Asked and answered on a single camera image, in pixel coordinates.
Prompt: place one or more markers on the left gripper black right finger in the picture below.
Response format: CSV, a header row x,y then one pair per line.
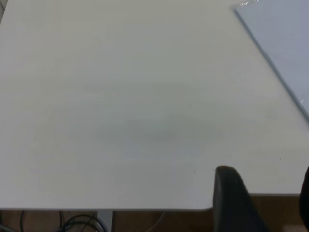
x,y
305,200

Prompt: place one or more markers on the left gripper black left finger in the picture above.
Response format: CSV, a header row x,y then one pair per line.
x,y
231,203

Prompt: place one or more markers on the clear green zipper bag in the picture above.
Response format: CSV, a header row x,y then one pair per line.
x,y
282,31

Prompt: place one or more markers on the white table leg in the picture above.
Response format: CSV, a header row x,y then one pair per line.
x,y
104,221

